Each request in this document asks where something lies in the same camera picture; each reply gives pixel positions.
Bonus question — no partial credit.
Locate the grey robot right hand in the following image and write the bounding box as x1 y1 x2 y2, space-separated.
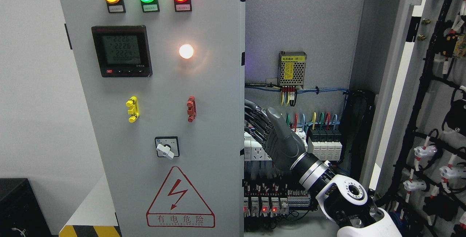
244 99 305 171

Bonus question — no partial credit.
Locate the grey cabinet door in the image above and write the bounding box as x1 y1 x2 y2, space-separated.
351 0 465 237
60 0 246 237

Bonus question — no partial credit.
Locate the white socket breaker row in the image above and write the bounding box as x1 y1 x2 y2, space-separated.
244 128 308 162

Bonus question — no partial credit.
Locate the black surge protector block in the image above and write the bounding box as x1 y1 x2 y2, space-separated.
306 128 342 163

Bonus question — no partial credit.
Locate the metal mesh power supply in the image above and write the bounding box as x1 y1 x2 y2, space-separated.
278 51 307 86

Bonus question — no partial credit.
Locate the relay terminal row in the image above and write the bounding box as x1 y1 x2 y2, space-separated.
242 176 318 218

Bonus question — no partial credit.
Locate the red terminal connector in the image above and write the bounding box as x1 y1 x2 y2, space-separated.
186 96 197 123

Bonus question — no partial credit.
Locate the white indicator lamp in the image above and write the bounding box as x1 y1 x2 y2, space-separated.
178 44 194 59

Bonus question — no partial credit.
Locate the red electric hazard sticker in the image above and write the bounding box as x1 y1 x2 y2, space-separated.
146 166 216 228

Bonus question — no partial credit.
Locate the yellow terminal connector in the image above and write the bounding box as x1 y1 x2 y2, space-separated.
126 96 140 123

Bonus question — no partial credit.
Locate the black digital power meter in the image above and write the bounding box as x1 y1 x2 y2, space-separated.
91 25 153 78

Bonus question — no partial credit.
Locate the black box at left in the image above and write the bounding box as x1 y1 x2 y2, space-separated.
0 178 52 237

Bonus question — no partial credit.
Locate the black right cable loom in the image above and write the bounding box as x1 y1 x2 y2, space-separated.
340 90 376 194

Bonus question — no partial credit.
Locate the white rotary switch left door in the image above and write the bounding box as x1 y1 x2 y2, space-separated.
154 136 180 159

